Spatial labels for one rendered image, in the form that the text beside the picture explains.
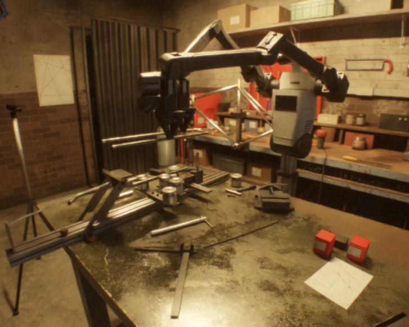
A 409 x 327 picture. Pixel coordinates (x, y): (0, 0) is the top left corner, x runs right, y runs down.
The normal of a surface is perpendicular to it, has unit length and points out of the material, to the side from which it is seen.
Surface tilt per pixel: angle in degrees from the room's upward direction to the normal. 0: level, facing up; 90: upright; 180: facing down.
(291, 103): 90
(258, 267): 0
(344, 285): 0
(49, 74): 90
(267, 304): 0
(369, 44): 90
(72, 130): 90
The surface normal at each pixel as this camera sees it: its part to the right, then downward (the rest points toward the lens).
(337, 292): 0.00, -0.96
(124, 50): -0.04, 0.30
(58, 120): 0.73, 0.20
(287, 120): -0.77, 0.18
